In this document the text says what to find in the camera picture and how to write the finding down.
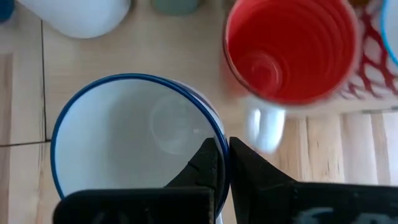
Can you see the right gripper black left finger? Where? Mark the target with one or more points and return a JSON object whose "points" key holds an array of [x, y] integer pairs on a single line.
{"points": [[205, 165]]}

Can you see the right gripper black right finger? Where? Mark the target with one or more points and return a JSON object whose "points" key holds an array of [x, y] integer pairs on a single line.
{"points": [[258, 193]]}

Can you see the blue floral white mug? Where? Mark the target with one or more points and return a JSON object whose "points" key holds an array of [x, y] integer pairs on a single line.
{"points": [[124, 130]]}

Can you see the red and white mug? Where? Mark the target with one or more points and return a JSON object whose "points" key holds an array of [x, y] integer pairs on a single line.
{"points": [[289, 46]]}

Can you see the teal mug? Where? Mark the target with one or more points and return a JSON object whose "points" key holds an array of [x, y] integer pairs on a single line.
{"points": [[175, 6]]}

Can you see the red white lattice mug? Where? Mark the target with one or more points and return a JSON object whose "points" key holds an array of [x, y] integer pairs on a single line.
{"points": [[373, 71]]}

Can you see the white mug green interior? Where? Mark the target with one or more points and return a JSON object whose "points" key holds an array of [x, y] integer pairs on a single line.
{"points": [[77, 15]]}

